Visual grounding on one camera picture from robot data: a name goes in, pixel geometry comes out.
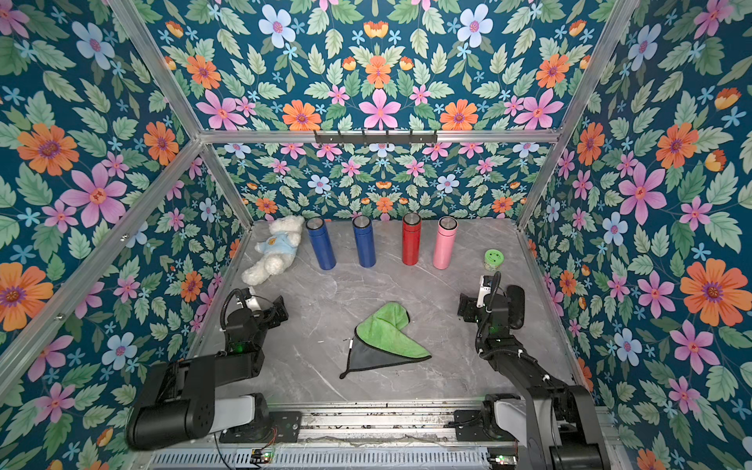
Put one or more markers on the blue thermos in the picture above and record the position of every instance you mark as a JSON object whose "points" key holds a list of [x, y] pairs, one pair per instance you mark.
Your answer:
{"points": [[321, 243], [365, 244]]}

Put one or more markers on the red thermos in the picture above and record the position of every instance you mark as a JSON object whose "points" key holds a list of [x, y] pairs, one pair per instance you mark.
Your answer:
{"points": [[411, 238]]}

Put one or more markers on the pink thermos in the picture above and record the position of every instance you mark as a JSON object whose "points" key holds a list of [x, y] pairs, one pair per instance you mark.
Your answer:
{"points": [[446, 236]]}

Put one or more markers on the grey microfibre cloth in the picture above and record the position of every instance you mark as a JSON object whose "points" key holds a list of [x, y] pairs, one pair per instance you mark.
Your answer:
{"points": [[379, 342]]}

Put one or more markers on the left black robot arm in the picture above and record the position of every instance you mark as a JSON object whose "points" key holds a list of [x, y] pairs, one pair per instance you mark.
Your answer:
{"points": [[179, 402]]}

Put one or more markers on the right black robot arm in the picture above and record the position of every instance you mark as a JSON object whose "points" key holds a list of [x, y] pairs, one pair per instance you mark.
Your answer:
{"points": [[558, 422]]}

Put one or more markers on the white teddy bear toy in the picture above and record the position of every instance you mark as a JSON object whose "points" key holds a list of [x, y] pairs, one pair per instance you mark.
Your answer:
{"points": [[278, 251]]}

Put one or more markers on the green round lid container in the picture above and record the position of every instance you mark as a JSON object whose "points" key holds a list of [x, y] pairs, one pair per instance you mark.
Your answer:
{"points": [[493, 259]]}

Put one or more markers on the black oval case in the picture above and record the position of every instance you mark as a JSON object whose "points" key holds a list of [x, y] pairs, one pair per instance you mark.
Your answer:
{"points": [[516, 306]]}

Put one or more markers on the black hook rail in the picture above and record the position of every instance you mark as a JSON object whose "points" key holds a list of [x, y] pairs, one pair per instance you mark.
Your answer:
{"points": [[376, 137]]}

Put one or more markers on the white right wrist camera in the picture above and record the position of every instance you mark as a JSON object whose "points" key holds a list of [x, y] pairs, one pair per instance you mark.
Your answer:
{"points": [[485, 289]]}

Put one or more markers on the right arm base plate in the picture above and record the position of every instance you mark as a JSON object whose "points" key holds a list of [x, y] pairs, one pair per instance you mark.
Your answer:
{"points": [[480, 425]]}

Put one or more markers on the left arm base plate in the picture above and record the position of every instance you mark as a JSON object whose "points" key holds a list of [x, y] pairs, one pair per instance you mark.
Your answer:
{"points": [[281, 427]]}

